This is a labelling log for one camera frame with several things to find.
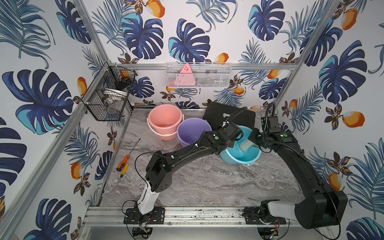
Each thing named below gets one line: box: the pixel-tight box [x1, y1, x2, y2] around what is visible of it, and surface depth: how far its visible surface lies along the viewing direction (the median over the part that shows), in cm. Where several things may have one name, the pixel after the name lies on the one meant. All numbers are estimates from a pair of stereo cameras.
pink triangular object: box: [174, 63, 196, 86], surface depth 92 cm
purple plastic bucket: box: [177, 117, 213, 148], surface depth 92 cm
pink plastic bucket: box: [147, 104, 185, 141], surface depth 98 cm
